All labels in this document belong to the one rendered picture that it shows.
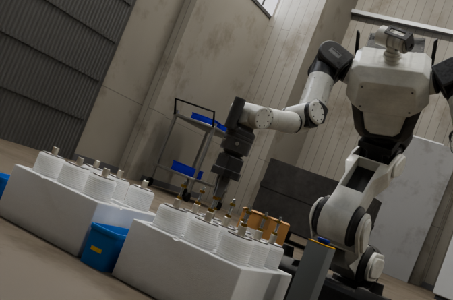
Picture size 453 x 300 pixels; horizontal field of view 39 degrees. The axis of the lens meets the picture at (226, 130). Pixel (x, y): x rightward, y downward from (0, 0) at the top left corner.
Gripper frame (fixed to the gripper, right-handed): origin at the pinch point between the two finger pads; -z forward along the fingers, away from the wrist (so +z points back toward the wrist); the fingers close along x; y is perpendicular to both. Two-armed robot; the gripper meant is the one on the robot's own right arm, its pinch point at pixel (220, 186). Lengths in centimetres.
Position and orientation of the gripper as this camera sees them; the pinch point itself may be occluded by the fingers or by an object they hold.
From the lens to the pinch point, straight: 190.2
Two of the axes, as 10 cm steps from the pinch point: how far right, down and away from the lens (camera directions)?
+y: -8.3, -3.6, -4.2
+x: -4.2, -0.9, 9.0
